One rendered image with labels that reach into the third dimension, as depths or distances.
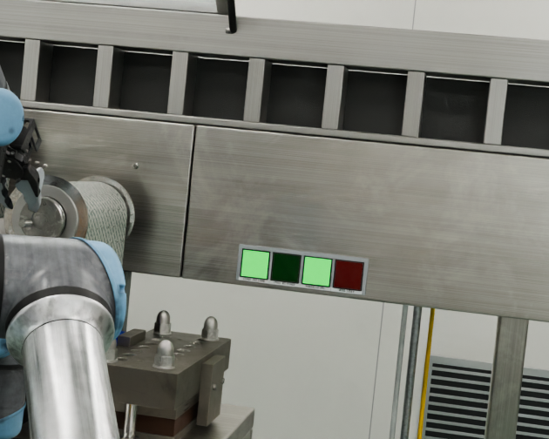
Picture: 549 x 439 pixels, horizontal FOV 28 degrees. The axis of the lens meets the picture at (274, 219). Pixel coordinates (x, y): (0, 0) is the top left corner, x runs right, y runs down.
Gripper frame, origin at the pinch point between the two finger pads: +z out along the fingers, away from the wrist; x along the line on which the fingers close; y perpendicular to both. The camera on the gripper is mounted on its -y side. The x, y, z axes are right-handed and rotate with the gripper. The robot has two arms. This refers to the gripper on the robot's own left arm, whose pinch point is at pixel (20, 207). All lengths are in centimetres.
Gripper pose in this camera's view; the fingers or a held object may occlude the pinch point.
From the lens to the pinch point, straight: 179.9
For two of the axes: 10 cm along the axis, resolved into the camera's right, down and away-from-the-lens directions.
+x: -9.8, -1.1, 1.7
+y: 1.9, -7.8, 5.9
